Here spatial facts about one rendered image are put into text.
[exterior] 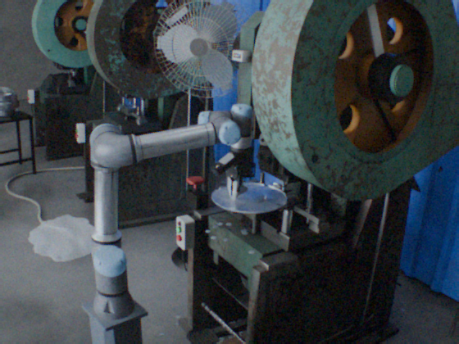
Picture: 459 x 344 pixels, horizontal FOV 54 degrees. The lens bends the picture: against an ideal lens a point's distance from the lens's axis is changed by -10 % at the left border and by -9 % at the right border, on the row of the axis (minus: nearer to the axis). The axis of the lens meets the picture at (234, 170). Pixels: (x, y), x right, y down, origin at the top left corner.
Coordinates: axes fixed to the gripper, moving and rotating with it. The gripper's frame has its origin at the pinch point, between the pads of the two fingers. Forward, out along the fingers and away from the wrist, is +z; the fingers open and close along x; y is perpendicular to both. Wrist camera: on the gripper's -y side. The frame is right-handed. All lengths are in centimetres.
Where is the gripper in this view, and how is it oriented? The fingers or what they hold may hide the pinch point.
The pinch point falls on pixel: (232, 198)
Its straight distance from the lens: 188.3
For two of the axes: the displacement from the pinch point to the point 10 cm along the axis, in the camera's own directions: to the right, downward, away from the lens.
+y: 8.4, -1.3, 5.3
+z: -0.5, 9.4, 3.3
